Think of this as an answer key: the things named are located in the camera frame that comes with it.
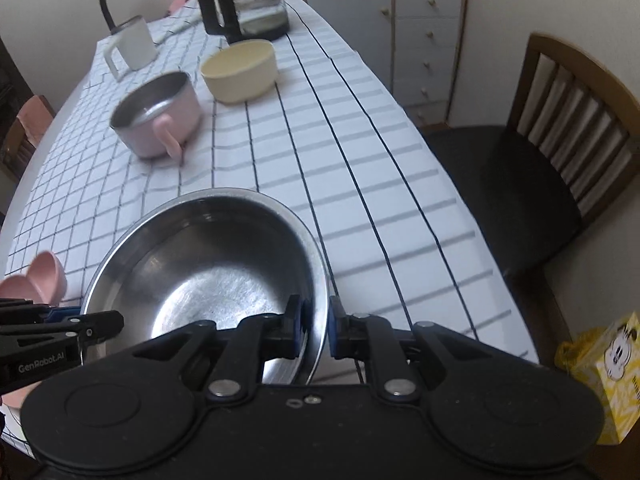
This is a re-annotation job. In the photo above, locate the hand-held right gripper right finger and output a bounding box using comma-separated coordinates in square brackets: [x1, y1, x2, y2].
[327, 295, 507, 405]

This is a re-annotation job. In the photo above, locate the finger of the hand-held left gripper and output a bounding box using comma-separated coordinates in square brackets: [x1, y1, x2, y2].
[0, 309, 125, 347]
[0, 299, 82, 326]

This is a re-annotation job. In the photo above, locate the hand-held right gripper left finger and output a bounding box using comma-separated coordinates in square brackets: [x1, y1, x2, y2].
[131, 294, 307, 406]

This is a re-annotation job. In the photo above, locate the pink bear-shaped plate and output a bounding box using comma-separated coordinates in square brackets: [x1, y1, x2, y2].
[0, 251, 69, 309]

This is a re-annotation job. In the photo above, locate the stainless steel bowl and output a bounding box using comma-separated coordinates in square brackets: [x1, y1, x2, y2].
[80, 187, 331, 387]

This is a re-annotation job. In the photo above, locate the white checkered tablecloth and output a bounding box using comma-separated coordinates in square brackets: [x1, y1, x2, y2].
[0, 0, 542, 457]

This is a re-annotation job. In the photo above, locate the pink cloth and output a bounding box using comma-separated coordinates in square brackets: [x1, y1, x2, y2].
[16, 95, 56, 147]

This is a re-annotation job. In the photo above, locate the dark wooden slatted chair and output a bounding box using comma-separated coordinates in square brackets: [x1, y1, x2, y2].
[419, 32, 640, 363]

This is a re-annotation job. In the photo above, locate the cream bowl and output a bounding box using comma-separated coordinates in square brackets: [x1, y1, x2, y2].
[200, 39, 279, 106]

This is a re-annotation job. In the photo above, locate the yellow cartoon tissue box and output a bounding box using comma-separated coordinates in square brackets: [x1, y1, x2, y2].
[554, 312, 640, 446]

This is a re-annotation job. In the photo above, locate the white mug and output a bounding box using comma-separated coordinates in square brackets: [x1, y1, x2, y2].
[102, 15, 160, 82]

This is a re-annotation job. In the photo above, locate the white corner cabinet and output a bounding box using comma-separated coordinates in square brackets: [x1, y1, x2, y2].
[279, 0, 471, 129]

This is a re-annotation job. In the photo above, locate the black glass kettle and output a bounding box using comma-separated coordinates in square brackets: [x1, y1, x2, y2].
[193, 0, 291, 44]

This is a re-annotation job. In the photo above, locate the pink steel-lined handled bowl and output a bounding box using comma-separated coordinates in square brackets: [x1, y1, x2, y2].
[108, 71, 204, 161]

